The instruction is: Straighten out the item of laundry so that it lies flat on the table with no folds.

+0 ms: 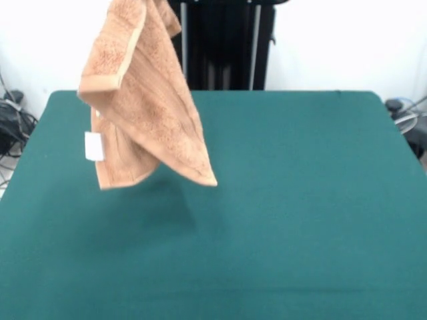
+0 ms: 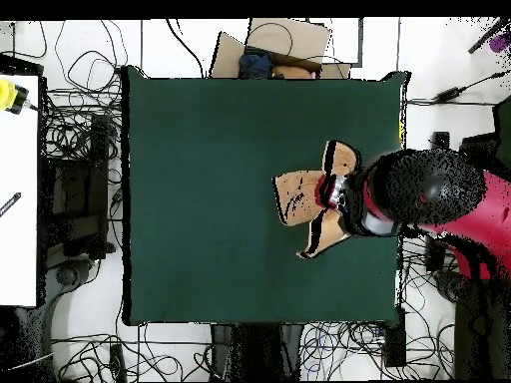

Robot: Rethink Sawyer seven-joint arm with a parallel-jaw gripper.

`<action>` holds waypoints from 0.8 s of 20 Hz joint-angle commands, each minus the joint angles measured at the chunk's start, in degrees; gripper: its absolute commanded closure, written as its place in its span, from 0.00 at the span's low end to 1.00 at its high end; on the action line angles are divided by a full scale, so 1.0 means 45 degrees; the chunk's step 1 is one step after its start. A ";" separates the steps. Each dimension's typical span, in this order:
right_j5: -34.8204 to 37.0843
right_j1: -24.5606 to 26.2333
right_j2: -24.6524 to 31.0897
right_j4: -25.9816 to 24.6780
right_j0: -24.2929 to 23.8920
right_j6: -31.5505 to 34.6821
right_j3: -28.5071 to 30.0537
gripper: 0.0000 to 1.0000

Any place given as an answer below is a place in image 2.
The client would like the tan terry towel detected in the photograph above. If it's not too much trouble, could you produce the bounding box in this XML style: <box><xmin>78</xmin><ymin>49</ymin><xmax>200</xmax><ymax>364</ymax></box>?
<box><xmin>271</xmin><ymin>139</ymin><xmax>362</xmax><ymax>259</ymax></box>

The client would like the orange garment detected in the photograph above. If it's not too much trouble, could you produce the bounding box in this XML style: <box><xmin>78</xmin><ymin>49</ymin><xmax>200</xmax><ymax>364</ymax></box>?
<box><xmin>271</xmin><ymin>64</ymin><xmax>313</xmax><ymax>80</ymax></box>

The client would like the black upright bar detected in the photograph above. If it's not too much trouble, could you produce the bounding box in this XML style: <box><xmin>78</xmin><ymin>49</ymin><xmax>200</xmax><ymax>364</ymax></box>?
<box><xmin>430</xmin><ymin>131</ymin><xmax>451</xmax><ymax>151</ymax></box>

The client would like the dark green table cloth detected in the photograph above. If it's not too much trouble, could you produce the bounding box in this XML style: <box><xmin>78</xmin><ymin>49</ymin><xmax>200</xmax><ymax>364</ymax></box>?
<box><xmin>121</xmin><ymin>65</ymin><xmax>412</xmax><ymax>327</ymax></box>

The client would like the dark blue garment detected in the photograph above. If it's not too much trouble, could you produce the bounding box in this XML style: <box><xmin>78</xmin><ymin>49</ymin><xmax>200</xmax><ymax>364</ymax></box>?
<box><xmin>238</xmin><ymin>46</ymin><xmax>274</xmax><ymax>80</ymax></box>

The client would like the black power adapter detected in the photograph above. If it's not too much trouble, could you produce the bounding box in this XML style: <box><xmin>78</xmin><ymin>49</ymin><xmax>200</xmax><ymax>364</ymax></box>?
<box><xmin>433</xmin><ymin>86</ymin><xmax>461</xmax><ymax>103</ymax></box>

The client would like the brown cardboard box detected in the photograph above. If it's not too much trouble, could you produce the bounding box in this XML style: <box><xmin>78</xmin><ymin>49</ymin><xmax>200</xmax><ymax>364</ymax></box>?
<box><xmin>210</xmin><ymin>17</ymin><xmax>352</xmax><ymax>80</ymax></box>

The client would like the black box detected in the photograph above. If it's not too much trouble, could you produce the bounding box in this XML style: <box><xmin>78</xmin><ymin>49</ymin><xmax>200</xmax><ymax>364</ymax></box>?
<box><xmin>383</xmin><ymin>306</ymin><xmax>407</xmax><ymax>368</ymax></box>

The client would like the green cloth covered table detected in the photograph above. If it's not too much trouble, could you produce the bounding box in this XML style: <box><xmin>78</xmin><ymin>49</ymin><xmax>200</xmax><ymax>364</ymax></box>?
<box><xmin>493</xmin><ymin>95</ymin><xmax>511</xmax><ymax>171</ymax></box>

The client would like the purple round object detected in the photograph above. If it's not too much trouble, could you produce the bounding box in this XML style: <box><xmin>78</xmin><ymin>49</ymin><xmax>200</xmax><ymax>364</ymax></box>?
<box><xmin>488</xmin><ymin>33</ymin><xmax>511</xmax><ymax>54</ymax></box>

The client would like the black equipment rack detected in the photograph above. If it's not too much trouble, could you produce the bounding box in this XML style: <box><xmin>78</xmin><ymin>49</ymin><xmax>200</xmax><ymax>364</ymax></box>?
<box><xmin>43</xmin><ymin>115</ymin><xmax>117</xmax><ymax>260</ymax></box>

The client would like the white side table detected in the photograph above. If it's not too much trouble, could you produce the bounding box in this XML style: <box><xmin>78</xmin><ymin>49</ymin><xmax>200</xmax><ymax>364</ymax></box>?
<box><xmin>0</xmin><ymin>74</ymin><xmax>40</xmax><ymax>307</ymax></box>

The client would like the black marker pen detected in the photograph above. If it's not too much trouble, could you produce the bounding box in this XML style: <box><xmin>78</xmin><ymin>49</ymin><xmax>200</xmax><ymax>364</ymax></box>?
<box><xmin>0</xmin><ymin>191</ymin><xmax>22</xmax><ymax>218</ymax></box>

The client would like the yellow and black tool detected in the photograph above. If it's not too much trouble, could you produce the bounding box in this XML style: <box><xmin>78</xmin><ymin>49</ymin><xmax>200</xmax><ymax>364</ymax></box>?
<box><xmin>0</xmin><ymin>78</ymin><xmax>30</xmax><ymax>116</ymax></box>

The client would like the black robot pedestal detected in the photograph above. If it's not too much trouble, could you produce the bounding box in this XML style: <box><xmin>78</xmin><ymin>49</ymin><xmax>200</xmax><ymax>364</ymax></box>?
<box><xmin>210</xmin><ymin>323</ymin><xmax>304</xmax><ymax>382</ymax></box>

